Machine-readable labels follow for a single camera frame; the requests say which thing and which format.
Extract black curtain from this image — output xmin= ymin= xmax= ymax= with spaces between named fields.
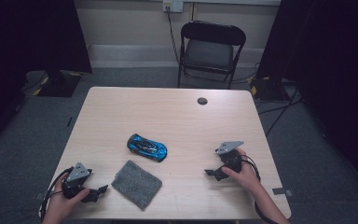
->
xmin=255 ymin=0 xmax=358 ymax=197
xmin=0 ymin=0 xmax=93 ymax=157

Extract black stand base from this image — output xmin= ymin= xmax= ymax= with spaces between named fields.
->
xmin=32 ymin=69 xmax=83 ymax=98
xmin=249 ymin=76 xmax=293 ymax=102

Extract black braided wall cable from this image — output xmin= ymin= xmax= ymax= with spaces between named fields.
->
xmin=166 ymin=7 xmax=181 ymax=63

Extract blue toy car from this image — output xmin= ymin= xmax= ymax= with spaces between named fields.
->
xmin=126 ymin=133 xmax=169 ymax=163

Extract white wall socket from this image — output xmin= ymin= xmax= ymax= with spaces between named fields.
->
xmin=162 ymin=0 xmax=185 ymax=13

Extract person's left hand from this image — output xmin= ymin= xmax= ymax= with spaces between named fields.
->
xmin=43 ymin=172 xmax=91 ymax=224

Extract right hand-held gripper cable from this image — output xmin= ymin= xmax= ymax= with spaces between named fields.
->
xmin=241 ymin=153 xmax=281 ymax=224

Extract person's right hand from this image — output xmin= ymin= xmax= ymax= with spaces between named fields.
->
xmin=222 ymin=148 xmax=262 ymax=193

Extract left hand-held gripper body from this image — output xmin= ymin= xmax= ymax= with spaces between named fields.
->
xmin=61 ymin=161 xmax=93 ymax=201

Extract black folding chair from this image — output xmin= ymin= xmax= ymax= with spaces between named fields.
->
xmin=176 ymin=20 xmax=247 ymax=91

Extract hand-held gripper cable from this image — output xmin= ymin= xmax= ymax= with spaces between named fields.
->
xmin=39 ymin=167 xmax=75 ymax=222
xmin=241 ymin=153 xmax=281 ymax=224

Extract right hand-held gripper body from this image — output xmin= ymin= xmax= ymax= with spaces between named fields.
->
xmin=214 ymin=140 xmax=245 ymax=174

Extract grey fluffy cloth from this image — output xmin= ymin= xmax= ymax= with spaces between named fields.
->
xmin=111 ymin=160 xmax=163 ymax=212

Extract black floor cables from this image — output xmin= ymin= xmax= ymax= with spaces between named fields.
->
xmin=255 ymin=90 xmax=304 ymax=138

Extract left hand-held gripper cable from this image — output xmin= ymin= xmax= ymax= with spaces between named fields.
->
xmin=39 ymin=167 xmax=75 ymax=222

